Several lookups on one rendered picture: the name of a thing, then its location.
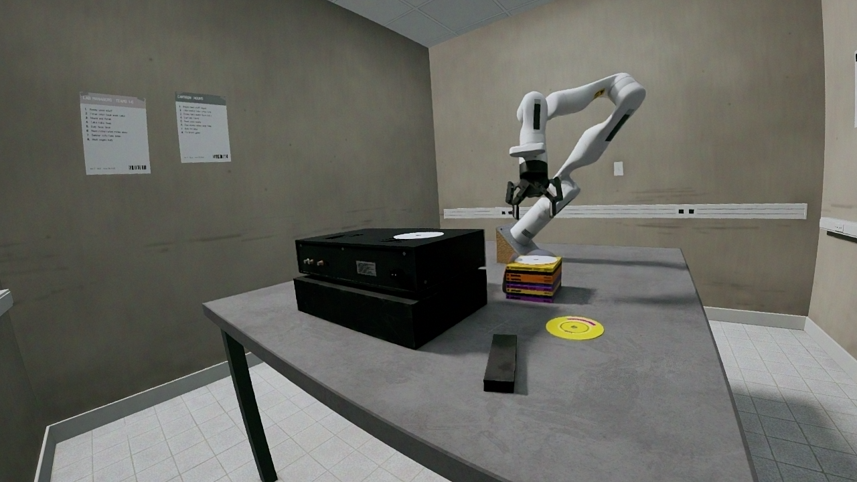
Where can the black rectangular block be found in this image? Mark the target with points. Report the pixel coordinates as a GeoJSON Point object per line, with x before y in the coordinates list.
{"type": "Point", "coordinates": [500, 370]}

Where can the white disc with centre hole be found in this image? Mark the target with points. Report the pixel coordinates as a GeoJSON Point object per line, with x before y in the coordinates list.
{"type": "Point", "coordinates": [535, 260]}
{"type": "Point", "coordinates": [416, 235]}

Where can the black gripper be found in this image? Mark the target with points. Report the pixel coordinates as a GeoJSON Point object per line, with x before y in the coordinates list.
{"type": "Point", "coordinates": [533, 183]}

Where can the black rectangular box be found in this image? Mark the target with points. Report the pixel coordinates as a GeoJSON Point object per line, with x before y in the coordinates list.
{"type": "Point", "coordinates": [407, 320]}

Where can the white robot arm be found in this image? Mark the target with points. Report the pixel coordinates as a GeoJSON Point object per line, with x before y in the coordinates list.
{"type": "Point", "coordinates": [625, 92]}

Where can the red cd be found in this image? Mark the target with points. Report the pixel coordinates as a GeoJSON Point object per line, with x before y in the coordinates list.
{"type": "Point", "coordinates": [512, 258]}

